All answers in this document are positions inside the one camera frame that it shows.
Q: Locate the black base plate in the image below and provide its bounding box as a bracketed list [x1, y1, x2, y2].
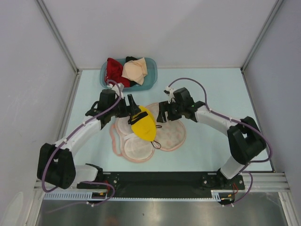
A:
[115, 184, 242, 198]

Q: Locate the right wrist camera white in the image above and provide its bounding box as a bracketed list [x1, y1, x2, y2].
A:
[164, 86, 174, 98]

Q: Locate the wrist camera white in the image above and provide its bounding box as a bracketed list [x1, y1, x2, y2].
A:
[107, 83, 124, 96]
[164, 86, 174, 98]

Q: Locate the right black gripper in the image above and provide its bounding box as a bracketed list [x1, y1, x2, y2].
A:
[156, 100, 184, 123]

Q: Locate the red garment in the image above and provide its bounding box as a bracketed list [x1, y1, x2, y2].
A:
[104, 58, 130, 88]

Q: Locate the black garment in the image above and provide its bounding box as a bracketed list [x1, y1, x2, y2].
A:
[126, 56, 137, 63]

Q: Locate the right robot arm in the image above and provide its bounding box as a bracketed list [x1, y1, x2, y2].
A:
[157, 87, 267, 189]

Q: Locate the left aluminium frame post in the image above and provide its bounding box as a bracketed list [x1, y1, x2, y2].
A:
[34, 0, 79, 74]

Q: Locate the beige bra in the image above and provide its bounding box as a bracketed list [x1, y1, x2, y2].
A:
[122, 57, 148, 85]

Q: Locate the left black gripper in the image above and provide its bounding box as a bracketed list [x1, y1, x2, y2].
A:
[109, 94, 141, 118]

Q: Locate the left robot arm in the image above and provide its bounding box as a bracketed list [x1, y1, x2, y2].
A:
[37, 89, 141, 193]

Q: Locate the yellow black bra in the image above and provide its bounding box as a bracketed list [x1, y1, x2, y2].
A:
[128, 105, 162, 149]

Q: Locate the right aluminium frame post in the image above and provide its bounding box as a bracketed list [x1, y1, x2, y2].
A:
[240, 0, 285, 73]

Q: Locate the teal plastic basket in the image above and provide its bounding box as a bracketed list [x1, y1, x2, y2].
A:
[99, 57, 158, 92]

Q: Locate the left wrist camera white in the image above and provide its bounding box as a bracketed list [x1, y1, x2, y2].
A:
[107, 83, 124, 96]

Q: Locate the aluminium frame post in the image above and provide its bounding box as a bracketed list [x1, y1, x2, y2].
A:
[240, 0, 285, 73]
[34, 0, 79, 74]

